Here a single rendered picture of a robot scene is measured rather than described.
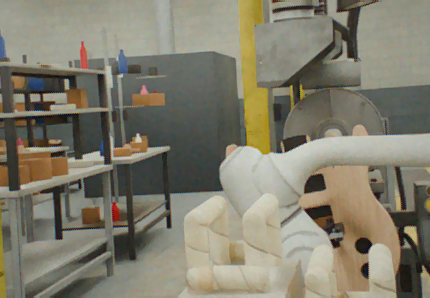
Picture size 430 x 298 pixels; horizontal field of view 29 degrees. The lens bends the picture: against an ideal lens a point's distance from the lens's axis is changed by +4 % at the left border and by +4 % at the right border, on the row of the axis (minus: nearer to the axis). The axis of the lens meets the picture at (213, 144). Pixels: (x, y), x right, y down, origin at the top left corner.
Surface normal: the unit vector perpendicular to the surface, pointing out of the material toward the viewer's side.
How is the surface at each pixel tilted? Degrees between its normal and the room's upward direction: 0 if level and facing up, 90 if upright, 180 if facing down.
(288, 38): 90
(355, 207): 89
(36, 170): 90
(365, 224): 89
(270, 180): 80
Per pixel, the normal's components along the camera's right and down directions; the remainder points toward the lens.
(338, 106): -0.14, -0.07
